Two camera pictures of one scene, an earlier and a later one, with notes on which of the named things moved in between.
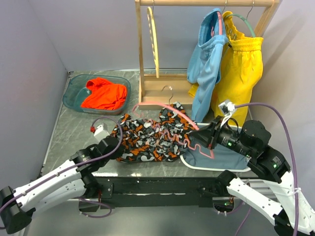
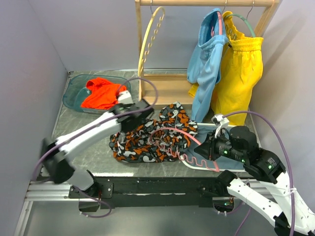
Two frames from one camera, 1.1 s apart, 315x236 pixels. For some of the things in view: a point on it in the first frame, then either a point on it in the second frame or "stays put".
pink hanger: [180, 113] to [215, 166]
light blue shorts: [204, 68] stays put
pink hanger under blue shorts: [220, 24] stays put
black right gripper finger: [204, 136] to [204, 149]
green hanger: [244, 19] stays put
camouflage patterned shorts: [164, 137] stays put
